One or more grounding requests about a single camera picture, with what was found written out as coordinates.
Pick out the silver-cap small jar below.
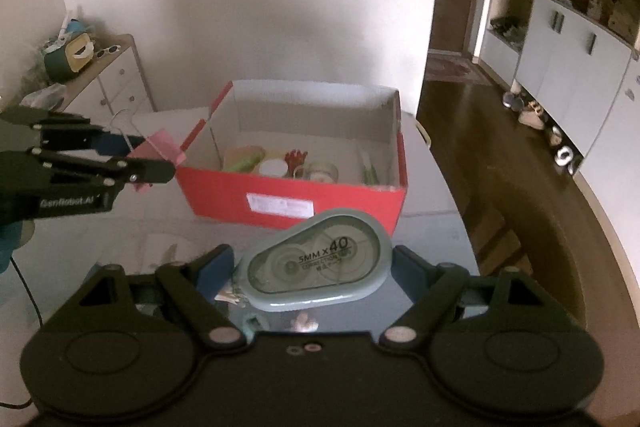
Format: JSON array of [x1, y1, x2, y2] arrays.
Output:
[[257, 158, 288, 179]]

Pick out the white green tube pen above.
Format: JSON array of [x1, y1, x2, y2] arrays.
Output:
[[358, 147, 381, 186]]

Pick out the red door mat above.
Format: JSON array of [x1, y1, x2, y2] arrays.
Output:
[[424, 52, 491, 86]]

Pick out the green tube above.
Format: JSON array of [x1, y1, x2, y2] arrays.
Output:
[[222, 145, 266, 173]]

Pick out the white drawer cabinet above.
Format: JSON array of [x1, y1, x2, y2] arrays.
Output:
[[60, 34, 156, 124]]

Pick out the red cardboard box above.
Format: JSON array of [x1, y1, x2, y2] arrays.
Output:
[[177, 80, 408, 232]]

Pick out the dark wooden chair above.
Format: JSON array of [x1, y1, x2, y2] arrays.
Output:
[[470, 185, 640, 333]]

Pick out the pink white sneaker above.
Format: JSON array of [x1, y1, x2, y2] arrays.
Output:
[[518, 101, 546, 130]]

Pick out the blue white keychain figure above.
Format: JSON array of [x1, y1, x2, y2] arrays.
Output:
[[242, 312, 319, 334]]

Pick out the blue correction tape dispenser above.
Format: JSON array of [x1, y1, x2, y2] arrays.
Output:
[[233, 209, 393, 313]]

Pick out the teal tissue box holder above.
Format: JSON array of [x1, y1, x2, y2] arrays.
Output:
[[43, 18, 96, 83]]

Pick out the green-lid jar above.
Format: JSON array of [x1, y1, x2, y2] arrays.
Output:
[[304, 161, 340, 184]]

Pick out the blue gloved hand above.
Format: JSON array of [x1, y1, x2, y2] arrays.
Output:
[[0, 220, 35, 273]]

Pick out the orange red small toy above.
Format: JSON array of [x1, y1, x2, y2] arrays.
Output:
[[284, 150, 308, 169]]

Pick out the white sunglasses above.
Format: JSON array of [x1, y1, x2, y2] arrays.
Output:
[[96, 44, 120, 60]]

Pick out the white wall cabinet unit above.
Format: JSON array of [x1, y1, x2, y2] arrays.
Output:
[[479, 0, 640, 228]]

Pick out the pink binder clip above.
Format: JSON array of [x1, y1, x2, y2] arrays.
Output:
[[108, 109, 186, 168]]

